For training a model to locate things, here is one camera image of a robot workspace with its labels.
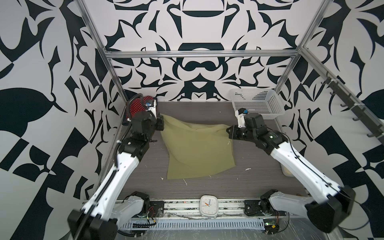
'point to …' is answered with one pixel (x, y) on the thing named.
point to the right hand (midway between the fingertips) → (228, 129)
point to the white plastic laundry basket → (265, 101)
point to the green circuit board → (271, 226)
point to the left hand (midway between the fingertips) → (157, 110)
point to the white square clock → (209, 206)
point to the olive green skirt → (195, 150)
